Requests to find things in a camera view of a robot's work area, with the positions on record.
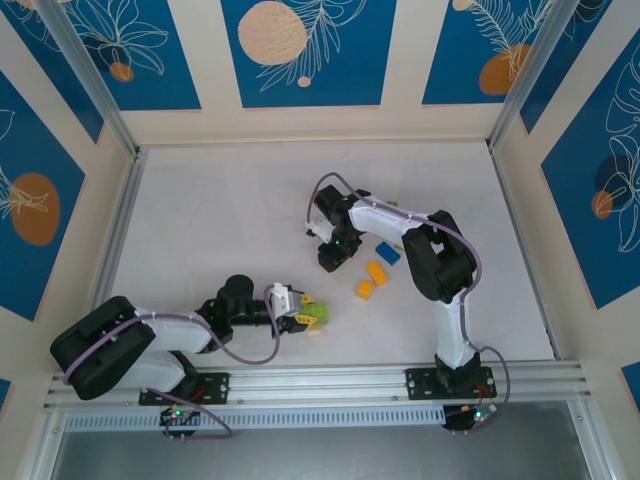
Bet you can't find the orange two-by-four lego brick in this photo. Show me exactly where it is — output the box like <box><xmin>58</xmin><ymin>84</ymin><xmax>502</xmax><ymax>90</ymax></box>
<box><xmin>364</xmin><ymin>260</ymin><xmax>390</xmax><ymax>287</ymax></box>

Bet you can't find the blue two-by-four lego brick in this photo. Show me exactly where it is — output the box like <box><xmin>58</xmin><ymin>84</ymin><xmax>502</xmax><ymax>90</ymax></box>
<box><xmin>375</xmin><ymin>241</ymin><xmax>403</xmax><ymax>265</ymax></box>

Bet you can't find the grey metal sheet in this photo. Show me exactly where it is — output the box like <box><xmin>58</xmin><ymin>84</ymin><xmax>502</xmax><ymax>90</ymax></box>
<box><xmin>49</xmin><ymin>399</ymin><xmax>594</xmax><ymax>480</ymax></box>

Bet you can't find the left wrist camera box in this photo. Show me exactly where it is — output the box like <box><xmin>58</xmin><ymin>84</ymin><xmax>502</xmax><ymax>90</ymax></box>
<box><xmin>269</xmin><ymin>283</ymin><xmax>306</xmax><ymax>319</ymax></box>

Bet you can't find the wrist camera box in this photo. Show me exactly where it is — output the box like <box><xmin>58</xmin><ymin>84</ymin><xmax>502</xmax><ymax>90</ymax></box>
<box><xmin>305</xmin><ymin>219</ymin><xmax>334</xmax><ymax>244</ymax></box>
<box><xmin>269</xmin><ymin>283</ymin><xmax>306</xmax><ymax>319</ymax></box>

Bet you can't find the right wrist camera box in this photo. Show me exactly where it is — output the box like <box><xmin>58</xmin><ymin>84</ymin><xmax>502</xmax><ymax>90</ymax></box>
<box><xmin>305</xmin><ymin>219</ymin><xmax>334</xmax><ymax>244</ymax></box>

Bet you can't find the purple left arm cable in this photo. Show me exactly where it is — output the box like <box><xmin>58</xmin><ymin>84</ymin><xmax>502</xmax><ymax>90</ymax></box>
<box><xmin>62</xmin><ymin>283</ymin><xmax>281</xmax><ymax>441</ymax></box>

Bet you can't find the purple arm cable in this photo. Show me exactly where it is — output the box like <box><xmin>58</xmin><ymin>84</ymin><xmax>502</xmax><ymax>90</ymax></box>
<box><xmin>304</xmin><ymin>172</ymin><xmax>512</xmax><ymax>414</ymax></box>
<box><xmin>62</xmin><ymin>283</ymin><xmax>281</xmax><ymax>441</ymax></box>

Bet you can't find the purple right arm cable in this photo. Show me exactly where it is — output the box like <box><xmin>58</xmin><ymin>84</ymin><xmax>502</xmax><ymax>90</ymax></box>
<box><xmin>304</xmin><ymin>172</ymin><xmax>512</xmax><ymax>414</ymax></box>

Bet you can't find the long aluminium mounting rail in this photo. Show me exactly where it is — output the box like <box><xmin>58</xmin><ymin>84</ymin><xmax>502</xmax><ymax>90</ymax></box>
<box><xmin>42</xmin><ymin>360</ymin><xmax>596</xmax><ymax>414</ymax></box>

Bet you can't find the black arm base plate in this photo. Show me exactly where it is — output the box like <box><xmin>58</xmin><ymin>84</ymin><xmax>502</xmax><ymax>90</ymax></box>
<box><xmin>138</xmin><ymin>370</ymin><xmax>231</xmax><ymax>406</ymax></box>
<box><xmin>405</xmin><ymin>366</ymin><xmax>499</xmax><ymax>401</ymax></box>

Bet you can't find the white slotted cable duct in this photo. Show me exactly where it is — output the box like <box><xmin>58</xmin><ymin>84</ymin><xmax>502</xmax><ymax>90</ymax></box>
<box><xmin>64</xmin><ymin>405</ymin><xmax>447</xmax><ymax>432</ymax></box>

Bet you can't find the aluminium side rail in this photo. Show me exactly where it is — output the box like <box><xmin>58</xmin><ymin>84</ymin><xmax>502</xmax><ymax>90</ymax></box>
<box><xmin>487</xmin><ymin>142</ymin><xmax>564</xmax><ymax>362</ymax></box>
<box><xmin>72</xmin><ymin>149</ymin><xmax>149</xmax><ymax>372</ymax></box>

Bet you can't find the aluminium frame post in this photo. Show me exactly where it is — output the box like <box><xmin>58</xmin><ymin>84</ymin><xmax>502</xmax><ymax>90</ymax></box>
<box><xmin>35</xmin><ymin>0</ymin><xmax>141</xmax><ymax>160</ymax></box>
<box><xmin>487</xmin><ymin>0</ymin><xmax>601</xmax><ymax>154</ymax></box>

